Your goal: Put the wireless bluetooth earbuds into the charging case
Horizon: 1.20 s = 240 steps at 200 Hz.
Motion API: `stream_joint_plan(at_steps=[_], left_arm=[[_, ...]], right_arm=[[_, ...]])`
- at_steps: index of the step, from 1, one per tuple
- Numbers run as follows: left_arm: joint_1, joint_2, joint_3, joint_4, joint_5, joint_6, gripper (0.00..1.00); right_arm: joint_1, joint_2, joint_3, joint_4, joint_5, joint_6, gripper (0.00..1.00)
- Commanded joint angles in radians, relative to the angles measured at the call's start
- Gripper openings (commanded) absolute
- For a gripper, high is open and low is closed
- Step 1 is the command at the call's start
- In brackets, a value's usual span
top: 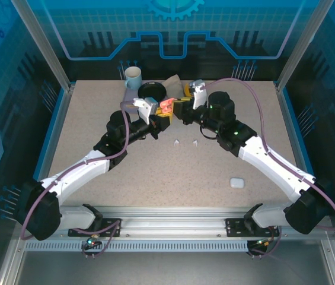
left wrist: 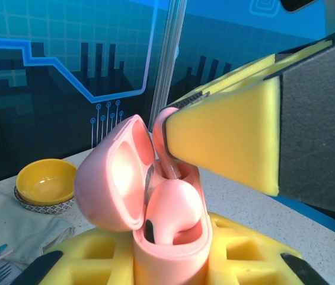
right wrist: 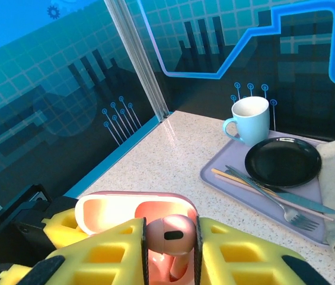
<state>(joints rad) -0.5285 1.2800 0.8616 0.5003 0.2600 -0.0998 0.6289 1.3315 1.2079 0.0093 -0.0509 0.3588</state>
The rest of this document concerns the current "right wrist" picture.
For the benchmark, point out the pink chopstick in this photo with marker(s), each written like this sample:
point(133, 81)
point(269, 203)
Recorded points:
point(232, 183)

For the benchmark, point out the black round plate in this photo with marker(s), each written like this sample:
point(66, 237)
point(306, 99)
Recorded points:
point(283, 161)

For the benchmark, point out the yellow chopstick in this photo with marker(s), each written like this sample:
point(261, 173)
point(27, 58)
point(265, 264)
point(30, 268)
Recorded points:
point(223, 175)

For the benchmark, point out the lavender serving tray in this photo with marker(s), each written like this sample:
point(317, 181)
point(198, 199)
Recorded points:
point(229, 184)

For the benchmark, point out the silver metal fork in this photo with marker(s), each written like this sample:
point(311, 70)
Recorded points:
point(297, 218)

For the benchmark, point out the teal table knife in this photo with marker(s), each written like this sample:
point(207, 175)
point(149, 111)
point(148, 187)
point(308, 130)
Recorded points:
point(303, 202)

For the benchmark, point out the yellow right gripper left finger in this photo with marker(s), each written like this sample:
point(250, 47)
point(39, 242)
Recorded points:
point(102, 261)

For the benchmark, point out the aluminium frame post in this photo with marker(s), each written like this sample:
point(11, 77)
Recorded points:
point(143, 68)

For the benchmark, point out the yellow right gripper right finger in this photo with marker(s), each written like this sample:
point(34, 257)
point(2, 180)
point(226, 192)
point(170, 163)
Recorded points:
point(244, 261)

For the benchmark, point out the pink earbud charging case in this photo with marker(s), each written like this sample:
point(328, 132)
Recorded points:
point(108, 210)

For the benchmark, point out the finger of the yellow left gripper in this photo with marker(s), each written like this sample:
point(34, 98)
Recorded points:
point(63, 231)

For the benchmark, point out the light blue mug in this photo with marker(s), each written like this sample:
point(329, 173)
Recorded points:
point(253, 124)

